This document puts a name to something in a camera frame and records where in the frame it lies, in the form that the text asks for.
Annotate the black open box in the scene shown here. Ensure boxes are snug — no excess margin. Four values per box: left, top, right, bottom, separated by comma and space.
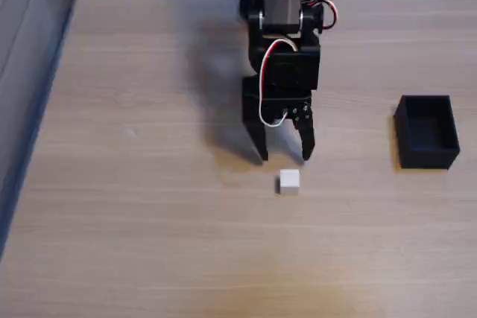
393, 95, 461, 171

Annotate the white and red gripper cable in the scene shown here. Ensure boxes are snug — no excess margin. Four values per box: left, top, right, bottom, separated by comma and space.
258, 38, 300, 127

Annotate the white cube block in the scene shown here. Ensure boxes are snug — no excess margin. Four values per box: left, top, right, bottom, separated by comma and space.
279, 168, 302, 197

